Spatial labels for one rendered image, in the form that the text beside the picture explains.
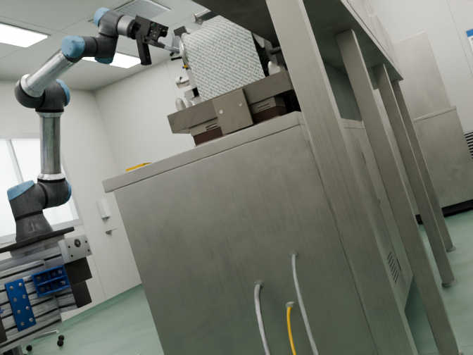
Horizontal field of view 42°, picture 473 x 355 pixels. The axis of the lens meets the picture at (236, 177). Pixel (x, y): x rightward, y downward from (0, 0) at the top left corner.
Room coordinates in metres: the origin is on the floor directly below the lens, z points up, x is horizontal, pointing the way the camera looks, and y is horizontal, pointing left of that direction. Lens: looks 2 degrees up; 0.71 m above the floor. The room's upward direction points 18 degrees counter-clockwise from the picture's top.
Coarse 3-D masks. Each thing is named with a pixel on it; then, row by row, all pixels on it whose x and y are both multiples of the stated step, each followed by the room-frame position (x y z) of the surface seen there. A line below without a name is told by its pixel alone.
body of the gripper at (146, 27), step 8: (136, 16) 2.15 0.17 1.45; (136, 24) 2.16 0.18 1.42; (144, 24) 2.15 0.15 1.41; (152, 24) 2.14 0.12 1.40; (160, 24) 2.18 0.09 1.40; (128, 32) 2.15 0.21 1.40; (136, 32) 2.16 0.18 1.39; (144, 32) 2.13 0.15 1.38; (152, 32) 2.13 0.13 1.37; (160, 32) 2.13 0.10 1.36; (144, 40) 2.13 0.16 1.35
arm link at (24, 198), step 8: (24, 184) 2.43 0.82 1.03; (32, 184) 2.46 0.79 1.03; (40, 184) 2.51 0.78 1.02; (8, 192) 2.43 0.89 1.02; (16, 192) 2.42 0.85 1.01; (24, 192) 2.42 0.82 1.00; (32, 192) 2.45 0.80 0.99; (40, 192) 2.48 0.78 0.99; (8, 200) 2.44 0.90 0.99; (16, 200) 2.42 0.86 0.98; (24, 200) 2.42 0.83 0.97; (32, 200) 2.44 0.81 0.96; (40, 200) 2.47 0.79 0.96; (16, 208) 2.42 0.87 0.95; (24, 208) 2.42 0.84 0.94; (32, 208) 2.43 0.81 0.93; (40, 208) 2.46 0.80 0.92; (16, 216) 2.43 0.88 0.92
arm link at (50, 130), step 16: (48, 96) 2.41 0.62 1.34; (64, 96) 2.48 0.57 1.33; (48, 112) 2.44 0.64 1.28; (48, 128) 2.47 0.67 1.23; (48, 144) 2.49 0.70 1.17; (48, 160) 2.51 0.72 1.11; (48, 176) 2.52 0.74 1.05; (64, 176) 2.57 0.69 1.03; (48, 192) 2.51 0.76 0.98; (64, 192) 2.57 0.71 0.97
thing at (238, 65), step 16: (240, 48) 1.99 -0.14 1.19; (192, 64) 2.05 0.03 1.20; (208, 64) 2.03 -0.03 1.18; (224, 64) 2.01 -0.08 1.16; (240, 64) 2.00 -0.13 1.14; (256, 64) 1.98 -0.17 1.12; (208, 80) 2.04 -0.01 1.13; (224, 80) 2.02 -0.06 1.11; (240, 80) 2.00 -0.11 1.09; (208, 96) 2.04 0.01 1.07
